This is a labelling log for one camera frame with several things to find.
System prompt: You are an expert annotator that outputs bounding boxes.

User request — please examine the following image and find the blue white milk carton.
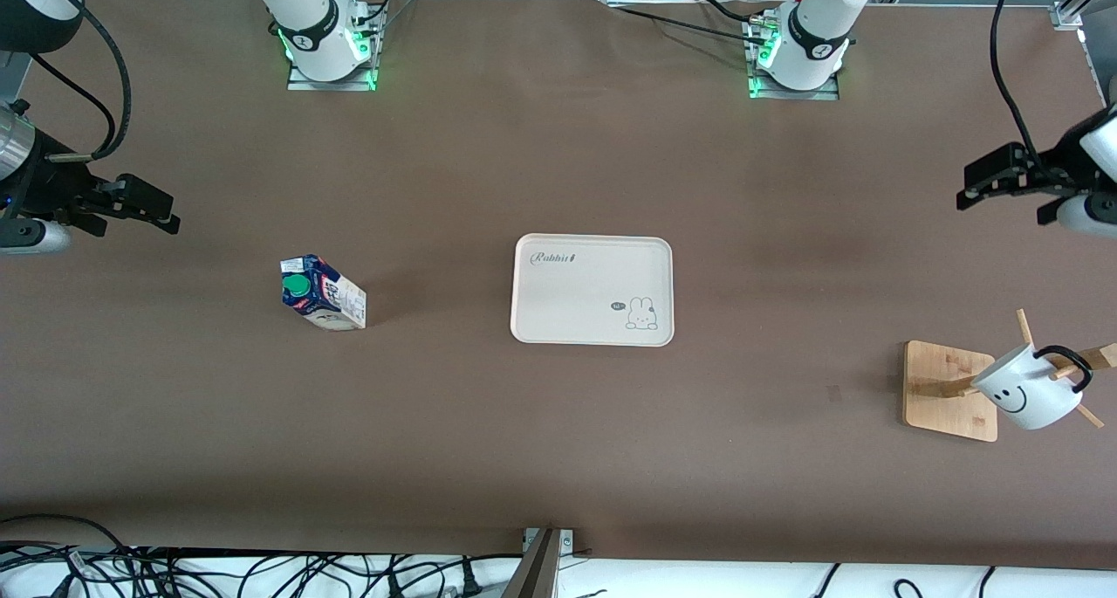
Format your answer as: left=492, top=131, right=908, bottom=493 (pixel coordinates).
left=280, top=254, right=367, bottom=331

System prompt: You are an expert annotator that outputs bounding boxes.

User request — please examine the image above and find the white mug black handle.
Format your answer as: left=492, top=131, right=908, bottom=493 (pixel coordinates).
left=970, top=343, right=1094, bottom=431

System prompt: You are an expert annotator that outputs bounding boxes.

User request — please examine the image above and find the wooden cup rack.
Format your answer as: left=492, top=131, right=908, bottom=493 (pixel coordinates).
left=903, top=310, right=1117, bottom=443

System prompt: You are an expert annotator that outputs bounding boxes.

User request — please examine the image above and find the beige rabbit print tray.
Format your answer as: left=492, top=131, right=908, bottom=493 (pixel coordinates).
left=511, top=234, right=675, bottom=347

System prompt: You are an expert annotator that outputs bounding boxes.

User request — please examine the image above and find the aluminium profile beam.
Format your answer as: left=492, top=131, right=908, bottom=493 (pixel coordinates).
left=502, top=530, right=561, bottom=598

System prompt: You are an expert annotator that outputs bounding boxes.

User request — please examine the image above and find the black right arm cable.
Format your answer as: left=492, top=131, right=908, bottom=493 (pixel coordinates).
left=26, top=0, right=132, bottom=162

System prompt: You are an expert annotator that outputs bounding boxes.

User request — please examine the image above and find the aluminium frame corner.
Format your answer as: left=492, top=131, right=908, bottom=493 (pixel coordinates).
left=1052, top=0, right=1117, bottom=31

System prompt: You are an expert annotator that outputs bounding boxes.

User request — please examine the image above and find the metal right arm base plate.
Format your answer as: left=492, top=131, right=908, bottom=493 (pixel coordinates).
left=287, top=0, right=379, bottom=93

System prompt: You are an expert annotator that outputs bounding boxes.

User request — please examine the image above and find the short black table cable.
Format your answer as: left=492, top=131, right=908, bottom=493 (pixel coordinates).
left=694, top=0, right=758, bottom=23

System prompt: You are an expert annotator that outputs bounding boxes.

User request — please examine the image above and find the long black table cable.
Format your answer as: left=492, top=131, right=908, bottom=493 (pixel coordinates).
left=606, top=3, right=769, bottom=47

